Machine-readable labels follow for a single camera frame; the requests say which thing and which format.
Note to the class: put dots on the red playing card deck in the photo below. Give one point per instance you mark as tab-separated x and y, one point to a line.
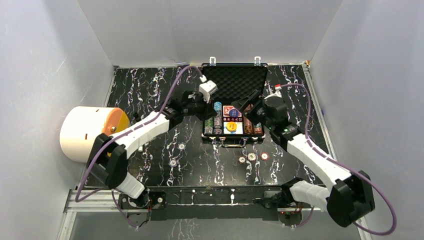
226	109

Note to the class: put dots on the orange hundred chip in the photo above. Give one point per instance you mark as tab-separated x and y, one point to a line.
242	160
251	156

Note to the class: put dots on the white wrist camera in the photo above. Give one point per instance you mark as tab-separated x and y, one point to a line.
275	92
207	88

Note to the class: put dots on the yellow big blind button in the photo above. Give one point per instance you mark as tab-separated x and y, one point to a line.
231	126

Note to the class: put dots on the orange hundred chip middle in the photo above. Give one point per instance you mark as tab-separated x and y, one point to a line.
251	156

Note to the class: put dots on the blue small blind button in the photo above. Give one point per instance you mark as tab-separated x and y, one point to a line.
234	113

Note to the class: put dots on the light blue orange chip row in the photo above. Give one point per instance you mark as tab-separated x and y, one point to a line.
217	120

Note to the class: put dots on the white orange cylinder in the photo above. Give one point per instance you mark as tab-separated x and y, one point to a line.
83	124

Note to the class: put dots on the red dice row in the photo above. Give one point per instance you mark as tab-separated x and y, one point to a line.
232	119

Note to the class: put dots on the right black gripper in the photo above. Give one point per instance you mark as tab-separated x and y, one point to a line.
240	104

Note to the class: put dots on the blue playing card deck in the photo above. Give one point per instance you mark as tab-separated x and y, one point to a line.
238	131

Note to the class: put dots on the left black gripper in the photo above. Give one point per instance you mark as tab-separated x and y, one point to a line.
201	102

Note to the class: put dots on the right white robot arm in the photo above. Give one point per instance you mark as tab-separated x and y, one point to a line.
345	196

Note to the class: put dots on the black poker set case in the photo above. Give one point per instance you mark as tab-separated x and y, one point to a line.
234	81

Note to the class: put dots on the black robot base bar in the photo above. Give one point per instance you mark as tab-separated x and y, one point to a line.
215	202

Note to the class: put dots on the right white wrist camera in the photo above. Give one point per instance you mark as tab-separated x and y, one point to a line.
275	92

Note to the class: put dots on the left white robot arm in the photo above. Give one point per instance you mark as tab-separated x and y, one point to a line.
109	157

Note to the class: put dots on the blue ten chip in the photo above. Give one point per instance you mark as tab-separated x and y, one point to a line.
181	146
172	163

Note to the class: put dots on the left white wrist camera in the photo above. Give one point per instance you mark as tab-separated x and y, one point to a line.
207	88

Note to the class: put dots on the brown orange chip row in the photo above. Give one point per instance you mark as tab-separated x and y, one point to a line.
248	128

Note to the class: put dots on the purple red green chip row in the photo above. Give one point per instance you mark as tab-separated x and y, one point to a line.
258	129

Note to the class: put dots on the orange hundred chip left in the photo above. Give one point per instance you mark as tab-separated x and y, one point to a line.
242	160

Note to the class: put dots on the red white poker chip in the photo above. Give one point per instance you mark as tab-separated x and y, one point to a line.
264	156

